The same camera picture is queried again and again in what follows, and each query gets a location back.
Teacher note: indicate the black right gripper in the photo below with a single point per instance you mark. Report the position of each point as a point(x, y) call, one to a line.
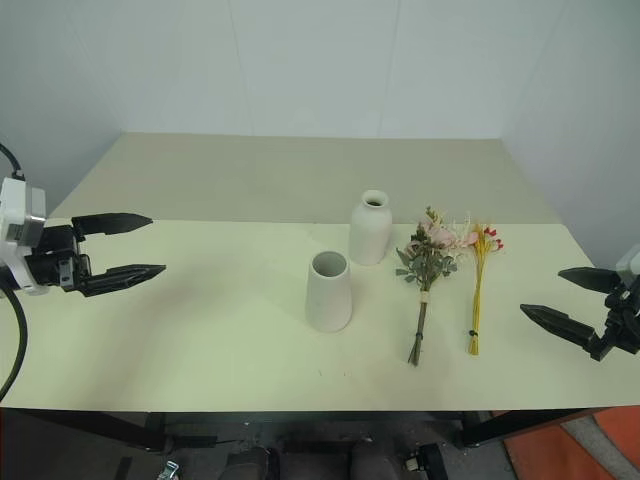
point(622, 320)

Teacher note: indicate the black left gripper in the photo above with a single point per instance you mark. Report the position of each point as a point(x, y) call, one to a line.
point(49, 255)

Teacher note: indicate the white tapered ceramic vase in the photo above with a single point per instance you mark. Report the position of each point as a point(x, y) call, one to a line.
point(328, 295)

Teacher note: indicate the white bottle-shaped ceramic vase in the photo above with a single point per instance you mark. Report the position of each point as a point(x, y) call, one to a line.
point(370, 230)

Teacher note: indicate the yellow stem red berry bouquet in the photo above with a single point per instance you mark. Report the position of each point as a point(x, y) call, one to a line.
point(479, 280)

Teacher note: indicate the orange floor mat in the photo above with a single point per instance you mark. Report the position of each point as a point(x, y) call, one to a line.
point(575, 445)

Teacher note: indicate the pink flower bouquet green leaves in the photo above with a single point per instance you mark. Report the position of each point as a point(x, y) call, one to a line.
point(427, 270)

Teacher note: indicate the black caster wheel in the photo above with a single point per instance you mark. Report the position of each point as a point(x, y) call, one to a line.
point(422, 460)

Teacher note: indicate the silver caster wheel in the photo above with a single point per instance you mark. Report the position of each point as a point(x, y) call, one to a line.
point(169, 470)

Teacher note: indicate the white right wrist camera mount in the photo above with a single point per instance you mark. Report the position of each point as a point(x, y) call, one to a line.
point(630, 264)

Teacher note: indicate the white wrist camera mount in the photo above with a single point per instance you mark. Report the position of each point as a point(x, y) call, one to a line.
point(630, 264)
point(17, 235)

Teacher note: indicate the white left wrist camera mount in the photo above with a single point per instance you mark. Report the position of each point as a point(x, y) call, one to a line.
point(17, 235)

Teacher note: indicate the black metal table frame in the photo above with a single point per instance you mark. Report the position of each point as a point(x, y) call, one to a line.
point(320, 425)

